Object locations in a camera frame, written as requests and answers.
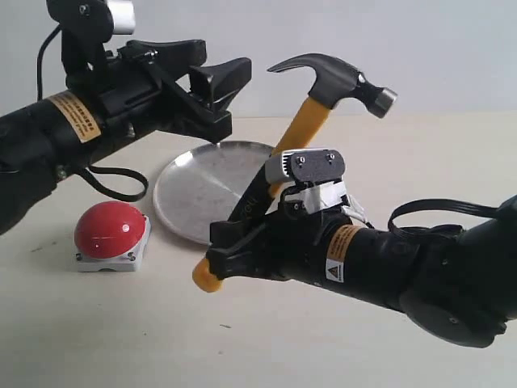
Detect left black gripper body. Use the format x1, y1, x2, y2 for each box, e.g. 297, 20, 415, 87
64, 44, 195, 138

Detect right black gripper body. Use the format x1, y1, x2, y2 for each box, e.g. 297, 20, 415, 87
247, 208, 352, 283

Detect yellow black claw hammer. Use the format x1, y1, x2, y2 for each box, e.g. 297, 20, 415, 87
192, 53, 397, 294

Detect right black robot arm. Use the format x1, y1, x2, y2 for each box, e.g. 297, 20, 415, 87
206, 198, 516, 348

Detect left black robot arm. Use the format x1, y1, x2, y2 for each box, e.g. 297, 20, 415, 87
1, 40, 252, 232

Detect red dome push button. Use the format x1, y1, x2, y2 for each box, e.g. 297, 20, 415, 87
74, 201, 151, 272

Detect round steel plate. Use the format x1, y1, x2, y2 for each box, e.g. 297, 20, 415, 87
153, 141, 272, 246

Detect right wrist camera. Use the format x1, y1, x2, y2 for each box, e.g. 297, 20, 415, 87
264, 148, 368, 223

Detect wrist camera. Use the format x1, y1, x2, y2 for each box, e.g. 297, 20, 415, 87
46, 0, 136, 76
264, 148, 368, 223

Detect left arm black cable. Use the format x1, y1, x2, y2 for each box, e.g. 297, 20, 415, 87
36, 23, 149, 201

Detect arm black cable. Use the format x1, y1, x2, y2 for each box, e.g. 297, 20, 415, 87
36, 23, 149, 201
387, 197, 502, 243

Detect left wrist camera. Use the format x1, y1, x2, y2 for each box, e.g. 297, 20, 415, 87
46, 0, 136, 76

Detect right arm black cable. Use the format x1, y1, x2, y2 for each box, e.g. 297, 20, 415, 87
387, 197, 502, 243

